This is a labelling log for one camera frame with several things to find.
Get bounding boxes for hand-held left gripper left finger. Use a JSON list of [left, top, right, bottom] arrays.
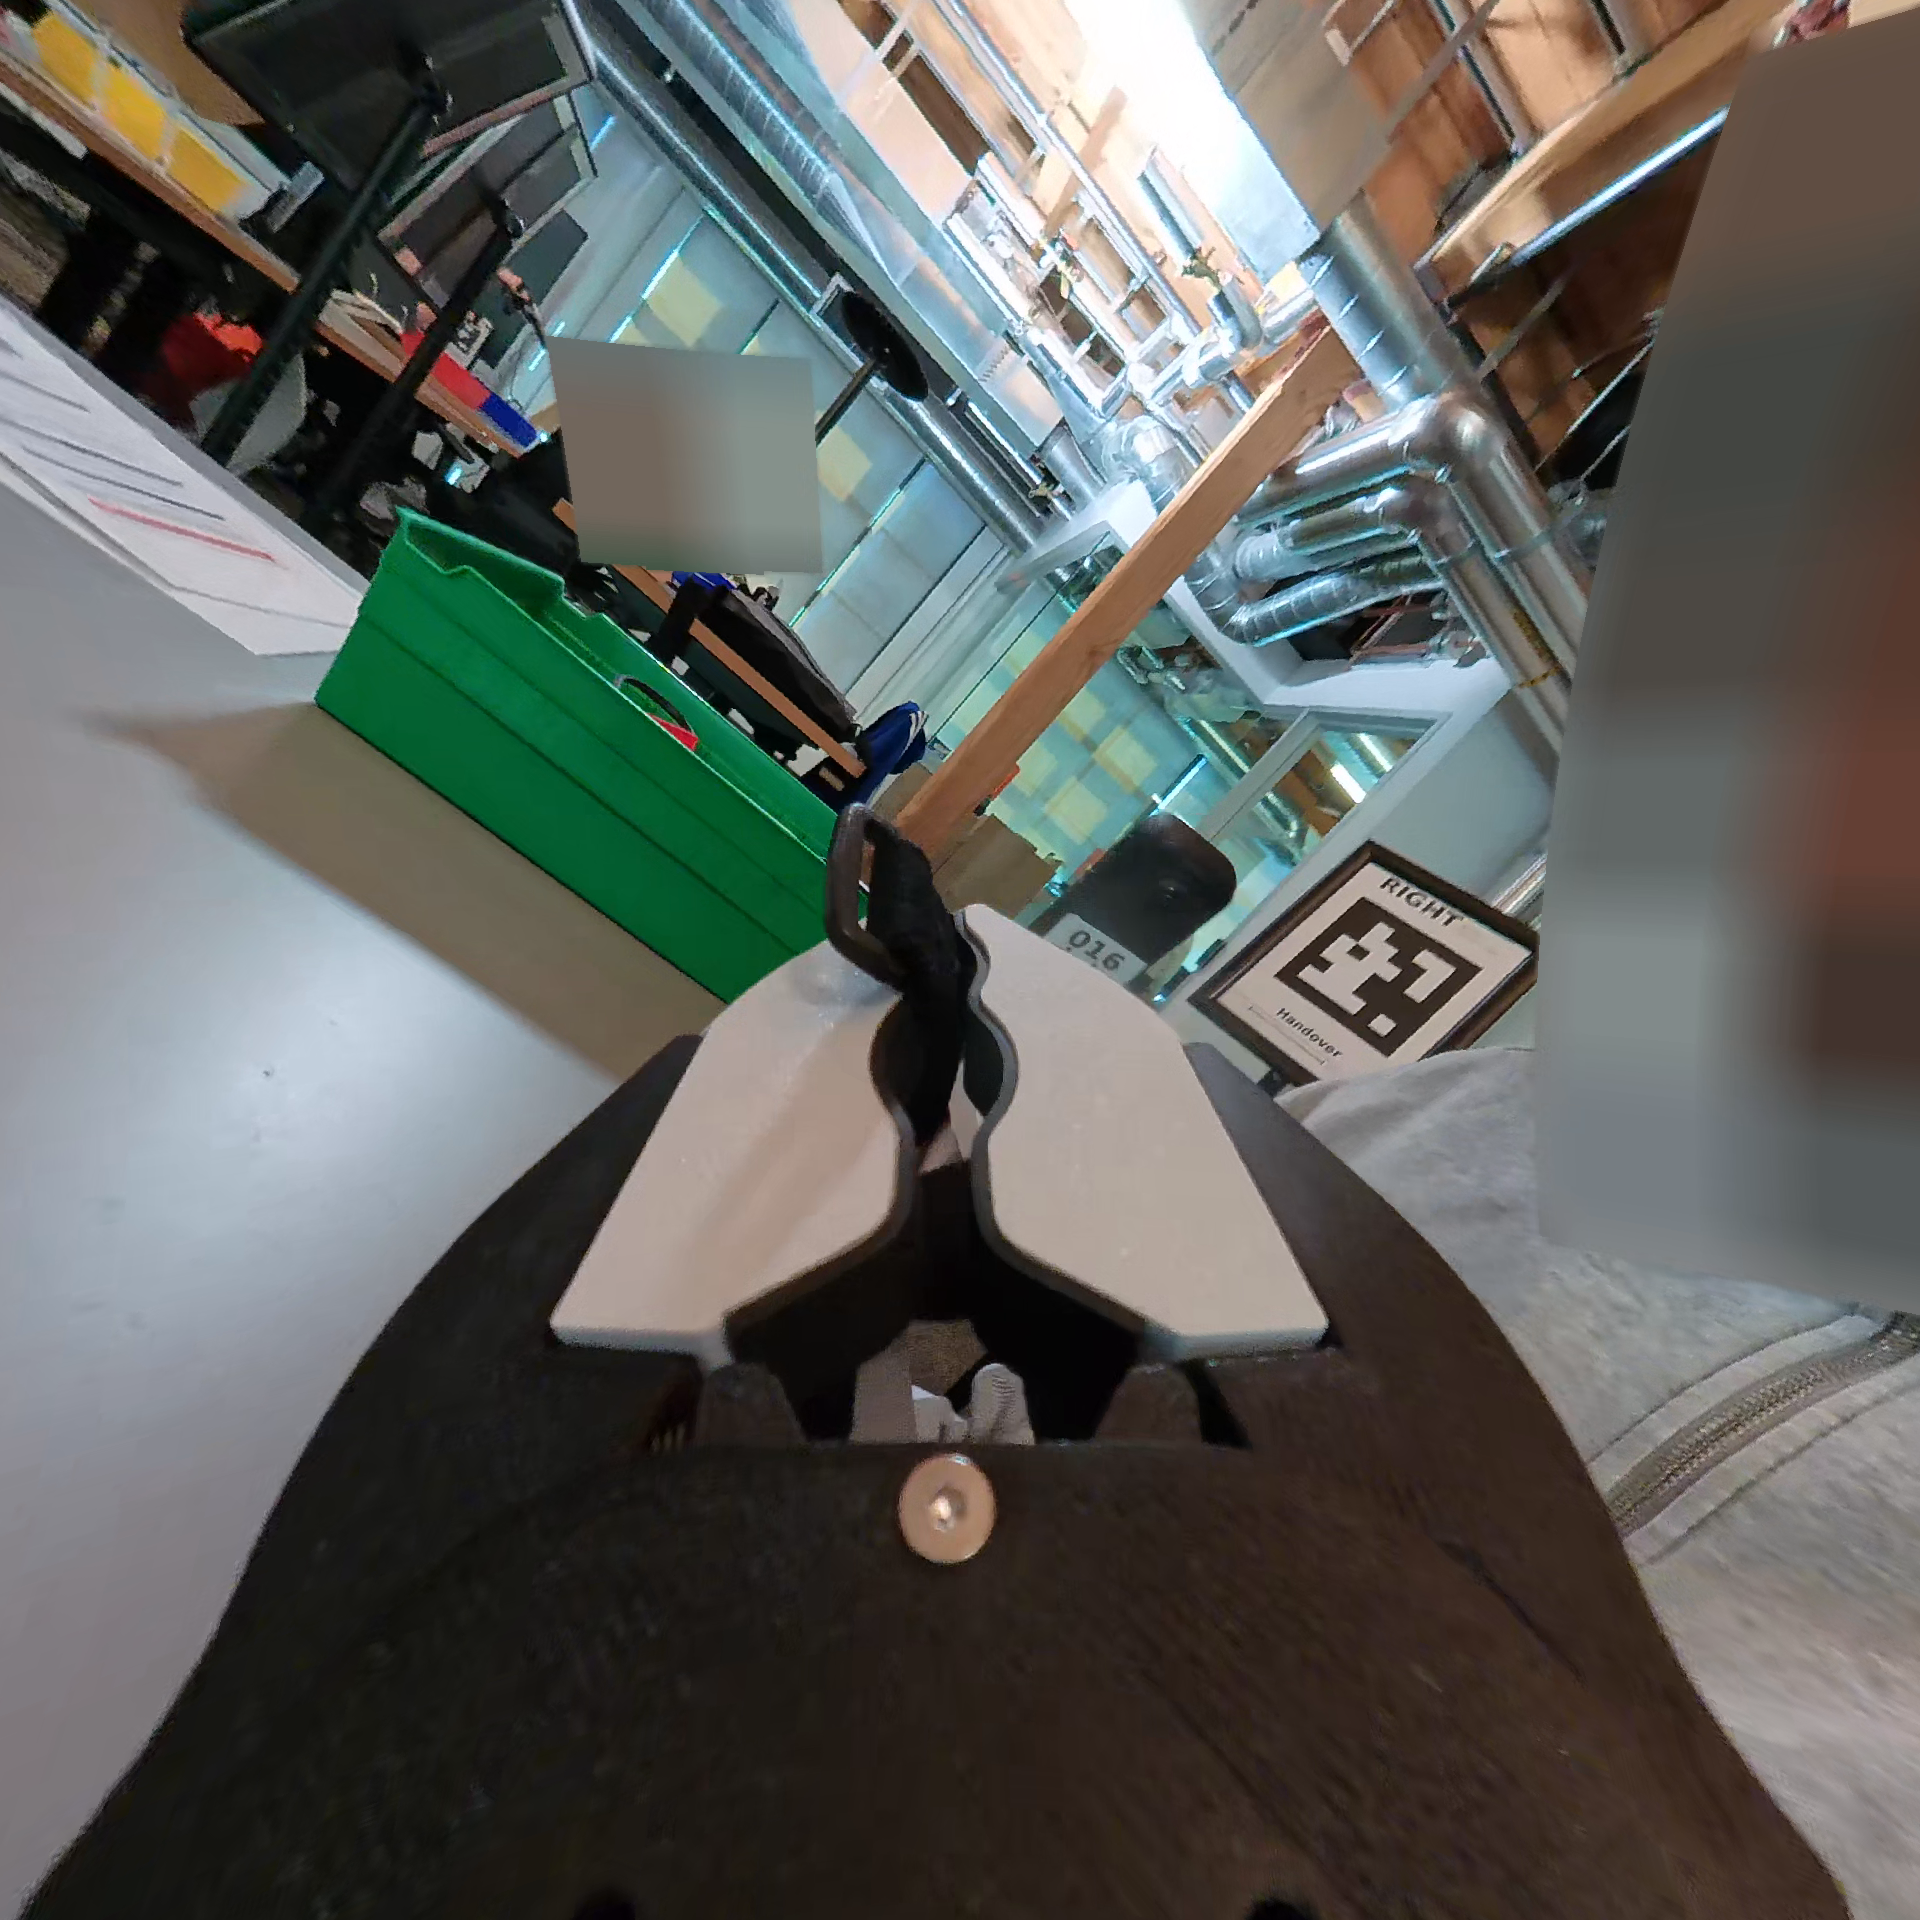
[[548, 958, 914, 1360]]

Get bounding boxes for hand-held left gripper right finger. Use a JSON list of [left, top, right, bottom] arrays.
[[965, 902, 1331, 1360]]

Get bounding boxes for black strap with buckle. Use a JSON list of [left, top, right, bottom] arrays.
[[823, 805, 980, 1133]]

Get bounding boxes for framed marker sign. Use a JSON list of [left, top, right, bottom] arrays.
[[1184, 843, 1541, 1091]]

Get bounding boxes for green plastic bin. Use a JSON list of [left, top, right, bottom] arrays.
[[315, 508, 876, 1003]]

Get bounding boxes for silver ventilation pipes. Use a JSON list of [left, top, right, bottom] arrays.
[[1201, 209, 1595, 665]]

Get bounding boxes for person's grey hoodie torso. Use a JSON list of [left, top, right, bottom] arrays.
[[1275, 1044, 1920, 1920]]

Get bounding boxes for printed paper sheet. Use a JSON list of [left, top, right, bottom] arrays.
[[0, 305, 367, 657]]

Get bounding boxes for wooden post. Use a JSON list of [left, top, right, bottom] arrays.
[[891, 321, 1361, 849]]

